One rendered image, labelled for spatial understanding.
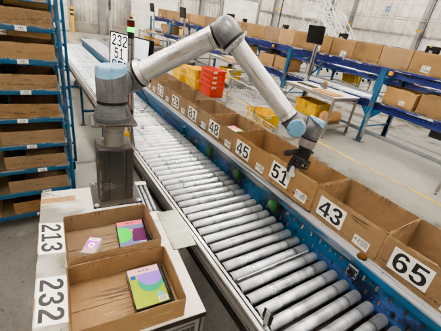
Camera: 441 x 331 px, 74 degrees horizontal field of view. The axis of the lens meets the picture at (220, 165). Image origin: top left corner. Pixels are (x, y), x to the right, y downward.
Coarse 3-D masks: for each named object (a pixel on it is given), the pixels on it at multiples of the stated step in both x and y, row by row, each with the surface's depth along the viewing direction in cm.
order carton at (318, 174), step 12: (276, 156) 174; (288, 156) 190; (312, 168) 188; (324, 168) 181; (300, 180) 160; (312, 180) 153; (324, 180) 181; (336, 180) 174; (288, 192) 168; (312, 192) 154; (300, 204) 162
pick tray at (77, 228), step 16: (112, 208) 144; (128, 208) 148; (144, 208) 152; (64, 224) 135; (80, 224) 139; (96, 224) 143; (112, 224) 147; (80, 240) 134; (112, 240) 137; (160, 240) 131; (80, 256) 115; (96, 256) 118
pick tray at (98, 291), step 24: (96, 264) 115; (120, 264) 120; (144, 264) 126; (168, 264) 123; (72, 288) 112; (96, 288) 113; (120, 288) 115; (72, 312) 103; (96, 312) 105; (120, 312) 106; (144, 312) 98; (168, 312) 104
